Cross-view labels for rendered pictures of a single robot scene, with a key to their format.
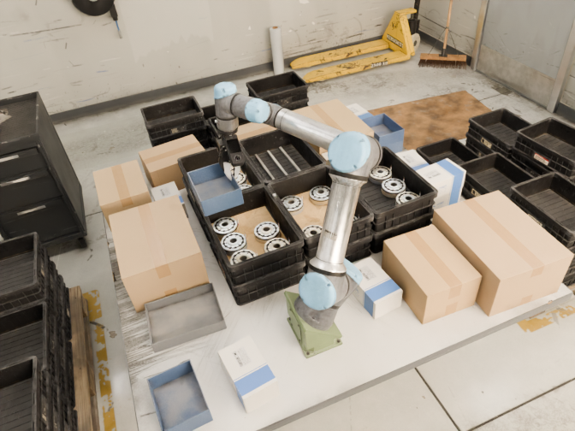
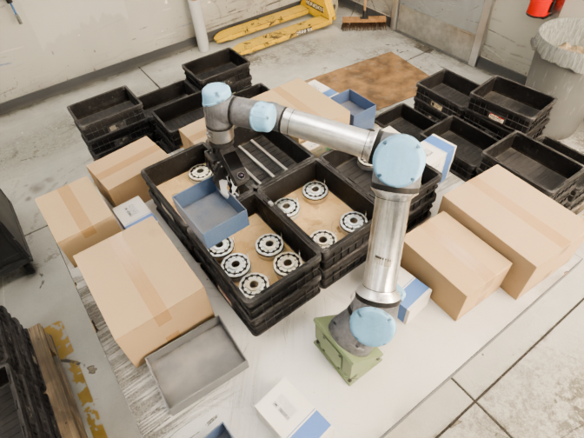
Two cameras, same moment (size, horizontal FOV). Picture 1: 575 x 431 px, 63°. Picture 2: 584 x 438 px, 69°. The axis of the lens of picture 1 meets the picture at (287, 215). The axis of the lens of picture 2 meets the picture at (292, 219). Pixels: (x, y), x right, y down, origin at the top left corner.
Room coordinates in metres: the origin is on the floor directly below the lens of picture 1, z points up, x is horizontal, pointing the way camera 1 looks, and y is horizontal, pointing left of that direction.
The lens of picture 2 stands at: (0.46, 0.24, 2.04)
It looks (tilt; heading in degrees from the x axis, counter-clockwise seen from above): 48 degrees down; 346
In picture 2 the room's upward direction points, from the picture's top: 4 degrees counter-clockwise
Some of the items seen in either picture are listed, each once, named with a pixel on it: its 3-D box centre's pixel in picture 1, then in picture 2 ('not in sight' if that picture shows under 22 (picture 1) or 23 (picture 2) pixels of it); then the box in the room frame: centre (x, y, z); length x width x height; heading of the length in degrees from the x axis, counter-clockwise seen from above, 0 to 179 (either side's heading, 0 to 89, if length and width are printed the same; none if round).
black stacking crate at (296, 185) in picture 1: (318, 210); (319, 212); (1.49, -0.13, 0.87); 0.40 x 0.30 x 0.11; 20
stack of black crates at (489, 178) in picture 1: (494, 198); (455, 162); (2.08, -1.22, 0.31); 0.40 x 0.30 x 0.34; 18
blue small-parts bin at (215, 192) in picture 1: (215, 187); (210, 210); (1.41, 0.26, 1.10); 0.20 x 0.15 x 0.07; 20
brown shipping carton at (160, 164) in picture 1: (175, 165); (134, 175); (2.07, 0.55, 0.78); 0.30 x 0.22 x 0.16; 115
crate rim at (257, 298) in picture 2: (249, 224); (251, 242); (1.39, 0.15, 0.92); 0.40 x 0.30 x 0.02; 20
